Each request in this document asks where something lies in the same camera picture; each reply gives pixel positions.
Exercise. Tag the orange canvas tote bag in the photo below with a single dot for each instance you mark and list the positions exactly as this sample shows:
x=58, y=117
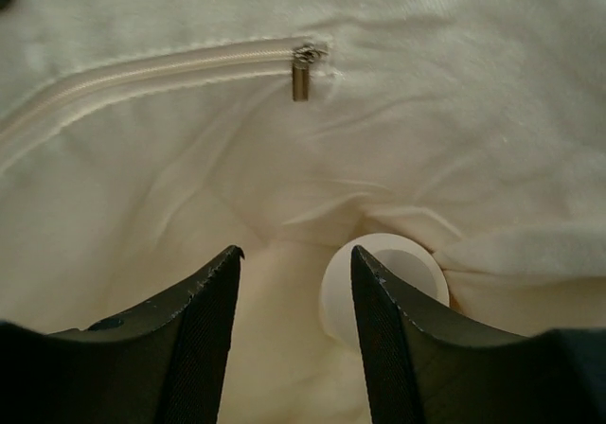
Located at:
x=141, y=137

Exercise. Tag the metal zipper pull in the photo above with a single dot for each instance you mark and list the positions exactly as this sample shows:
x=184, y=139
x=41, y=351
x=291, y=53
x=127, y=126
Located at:
x=303, y=58

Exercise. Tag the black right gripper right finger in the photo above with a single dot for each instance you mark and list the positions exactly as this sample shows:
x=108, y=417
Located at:
x=426, y=363

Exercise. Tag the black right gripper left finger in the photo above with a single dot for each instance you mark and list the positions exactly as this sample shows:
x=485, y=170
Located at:
x=161, y=361

